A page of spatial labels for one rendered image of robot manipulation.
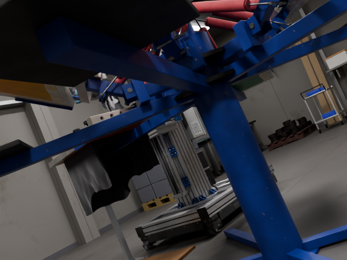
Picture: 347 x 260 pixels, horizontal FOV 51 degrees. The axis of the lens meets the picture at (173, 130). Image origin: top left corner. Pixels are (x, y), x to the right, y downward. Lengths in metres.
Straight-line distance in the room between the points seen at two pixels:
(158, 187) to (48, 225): 1.99
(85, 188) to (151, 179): 4.28
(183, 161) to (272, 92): 7.32
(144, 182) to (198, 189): 3.76
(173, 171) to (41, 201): 3.57
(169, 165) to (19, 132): 3.88
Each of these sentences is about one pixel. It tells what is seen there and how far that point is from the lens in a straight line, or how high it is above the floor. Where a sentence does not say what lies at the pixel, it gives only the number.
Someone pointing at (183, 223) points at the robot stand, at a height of 0.15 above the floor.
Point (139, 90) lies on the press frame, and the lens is 1.68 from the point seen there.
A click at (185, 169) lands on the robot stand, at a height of 0.53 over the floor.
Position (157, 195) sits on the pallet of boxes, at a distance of 6.85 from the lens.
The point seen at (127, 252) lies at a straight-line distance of 3.17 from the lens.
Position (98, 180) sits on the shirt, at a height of 0.71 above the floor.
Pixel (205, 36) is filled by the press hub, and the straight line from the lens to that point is 1.81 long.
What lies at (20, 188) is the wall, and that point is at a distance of 6.33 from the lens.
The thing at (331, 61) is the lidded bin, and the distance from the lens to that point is 9.19.
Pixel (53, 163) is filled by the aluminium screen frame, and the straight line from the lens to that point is 2.76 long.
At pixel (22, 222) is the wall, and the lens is 6.23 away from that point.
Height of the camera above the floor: 0.62
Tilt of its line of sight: 5 degrees up
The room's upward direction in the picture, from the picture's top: 24 degrees counter-clockwise
